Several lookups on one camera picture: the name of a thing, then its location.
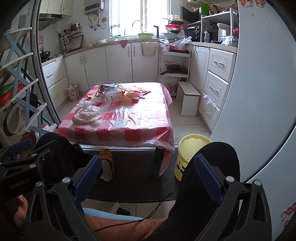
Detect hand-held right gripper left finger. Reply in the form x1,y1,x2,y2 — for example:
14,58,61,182
24,155,103,241

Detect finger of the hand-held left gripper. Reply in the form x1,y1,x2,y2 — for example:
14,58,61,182
0,138,33,163
0,146,55,173

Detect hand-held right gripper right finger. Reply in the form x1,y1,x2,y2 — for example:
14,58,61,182
194,153,279,241

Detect yellow plastic bucket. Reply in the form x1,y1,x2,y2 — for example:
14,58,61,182
174,134,213,181

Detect clear plastic bag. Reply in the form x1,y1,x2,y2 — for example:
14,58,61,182
72,105,102,124
169,36,192,50

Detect clear plastic bottle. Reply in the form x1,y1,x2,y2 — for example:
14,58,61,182
91,90,123,103

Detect grey juice carton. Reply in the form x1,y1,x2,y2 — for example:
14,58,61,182
98,83,121,93

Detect person's left forearm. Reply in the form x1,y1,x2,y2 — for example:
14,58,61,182
0,200,25,241

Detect person's left hand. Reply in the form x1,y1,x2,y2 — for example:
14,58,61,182
13,196,29,224

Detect yellow patterned slipper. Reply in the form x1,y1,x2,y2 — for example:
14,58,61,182
98,149,115,181

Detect beige slipper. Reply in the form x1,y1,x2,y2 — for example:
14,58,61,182
3,102,26,137

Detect blue cushion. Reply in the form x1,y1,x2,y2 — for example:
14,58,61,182
83,207,144,220

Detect black floor mat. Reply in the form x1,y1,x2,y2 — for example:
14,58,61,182
79,151,183,204

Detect low black table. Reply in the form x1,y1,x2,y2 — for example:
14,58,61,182
79,144,178,178

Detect orange cloth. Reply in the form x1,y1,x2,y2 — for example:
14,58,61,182
84,214,167,241

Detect red checkered tablecloth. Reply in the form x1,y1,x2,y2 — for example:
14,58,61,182
57,82,176,176

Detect floral basket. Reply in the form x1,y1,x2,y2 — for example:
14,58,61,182
67,83,80,102

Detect plastic bag on drawer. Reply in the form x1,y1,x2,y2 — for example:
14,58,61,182
202,93,220,112

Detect white wooden stool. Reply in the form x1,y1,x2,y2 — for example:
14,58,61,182
176,81,201,116

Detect white drawer unit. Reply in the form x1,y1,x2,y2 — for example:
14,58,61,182
185,44,236,133

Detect white refrigerator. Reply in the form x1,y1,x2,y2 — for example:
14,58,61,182
209,0,296,241

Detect blue white shoe rack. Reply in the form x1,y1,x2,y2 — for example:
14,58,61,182
0,28,48,139

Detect black wok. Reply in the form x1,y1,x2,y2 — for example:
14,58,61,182
160,64,188,76

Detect black framed board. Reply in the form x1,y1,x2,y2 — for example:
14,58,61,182
69,35,84,52

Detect white base cabinets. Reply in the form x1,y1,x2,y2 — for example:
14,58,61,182
42,41,162,109

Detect white shelf trolley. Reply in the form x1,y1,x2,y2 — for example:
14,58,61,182
158,49,192,84

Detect range hood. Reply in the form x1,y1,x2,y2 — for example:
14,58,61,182
38,13,65,30

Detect silver blue foil bag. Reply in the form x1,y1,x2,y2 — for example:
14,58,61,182
219,36,238,47

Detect white red plastic bag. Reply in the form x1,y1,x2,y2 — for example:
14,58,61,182
159,39,171,52

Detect white hanging bin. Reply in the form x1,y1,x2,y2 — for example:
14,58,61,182
141,41,156,57

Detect white upper cabinet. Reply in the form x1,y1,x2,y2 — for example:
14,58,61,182
39,0,74,16

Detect black toaster oven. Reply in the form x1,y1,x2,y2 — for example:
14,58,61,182
187,22,201,42

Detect white electric kettle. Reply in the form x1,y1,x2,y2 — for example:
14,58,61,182
217,23,232,37

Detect grey water heater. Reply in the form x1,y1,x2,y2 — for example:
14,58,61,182
83,0,104,15

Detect chrome faucet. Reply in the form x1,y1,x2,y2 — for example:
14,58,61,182
132,20,144,34

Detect white metal rack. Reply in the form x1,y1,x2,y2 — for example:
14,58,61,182
201,8,240,43

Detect kitchen window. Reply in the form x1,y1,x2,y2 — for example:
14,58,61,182
109,0,171,39

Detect black flat appliance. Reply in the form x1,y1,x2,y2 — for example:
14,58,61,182
180,6,200,24

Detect red cartoon stickers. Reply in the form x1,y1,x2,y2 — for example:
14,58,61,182
239,0,266,7

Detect black cable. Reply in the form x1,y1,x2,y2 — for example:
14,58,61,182
95,192,174,232

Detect metal door frame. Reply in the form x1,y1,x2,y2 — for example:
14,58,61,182
31,0,63,124

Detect wall utensil rack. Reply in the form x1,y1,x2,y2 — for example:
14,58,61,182
57,23,83,52

